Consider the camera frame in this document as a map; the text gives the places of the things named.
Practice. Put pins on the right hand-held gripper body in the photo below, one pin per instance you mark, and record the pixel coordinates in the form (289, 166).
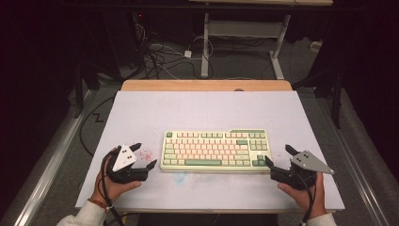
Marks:
(301, 179)

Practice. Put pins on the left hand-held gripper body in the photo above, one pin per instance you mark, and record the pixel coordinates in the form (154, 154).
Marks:
(125, 174)

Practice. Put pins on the cream pink green keyboard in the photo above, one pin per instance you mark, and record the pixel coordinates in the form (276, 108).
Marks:
(204, 150)

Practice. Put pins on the person's right hand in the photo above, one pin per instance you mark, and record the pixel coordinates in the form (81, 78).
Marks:
(302, 199)

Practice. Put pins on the person's left hand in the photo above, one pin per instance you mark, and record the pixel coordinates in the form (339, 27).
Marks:
(109, 188)

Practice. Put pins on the black metal stand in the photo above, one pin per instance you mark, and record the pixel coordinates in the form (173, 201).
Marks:
(78, 94)
(337, 100)

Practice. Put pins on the white board table cover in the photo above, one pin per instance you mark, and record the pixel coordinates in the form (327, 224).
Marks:
(204, 109)

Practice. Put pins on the white power adapter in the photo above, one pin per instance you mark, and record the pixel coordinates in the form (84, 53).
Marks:
(187, 53)

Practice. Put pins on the aluminium floor rail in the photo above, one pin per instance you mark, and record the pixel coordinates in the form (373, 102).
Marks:
(47, 175)
(360, 185)

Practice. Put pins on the white metal desk frame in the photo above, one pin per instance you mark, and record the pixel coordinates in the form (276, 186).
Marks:
(244, 29)

